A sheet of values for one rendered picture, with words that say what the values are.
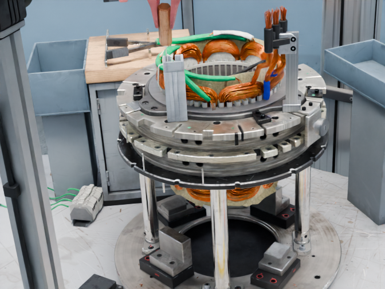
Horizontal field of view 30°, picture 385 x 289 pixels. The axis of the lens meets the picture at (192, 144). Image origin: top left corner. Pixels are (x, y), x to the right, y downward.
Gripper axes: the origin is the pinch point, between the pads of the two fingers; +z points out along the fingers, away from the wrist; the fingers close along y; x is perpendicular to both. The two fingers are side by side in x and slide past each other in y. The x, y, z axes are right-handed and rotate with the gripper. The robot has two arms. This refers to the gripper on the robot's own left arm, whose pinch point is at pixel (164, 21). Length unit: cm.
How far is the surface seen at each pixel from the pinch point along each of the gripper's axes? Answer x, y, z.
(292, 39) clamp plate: 3.3, 16.8, 2.6
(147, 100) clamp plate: 7.9, -3.1, 14.5
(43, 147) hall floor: 205, -76, 127
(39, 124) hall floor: 230, -84, 127
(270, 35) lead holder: 1.6, 13.7, 1.6
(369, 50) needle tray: 41, 35, 16
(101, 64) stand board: 32.1, -14.5, 18.6
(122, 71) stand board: 29.9, -10.3, 18.8
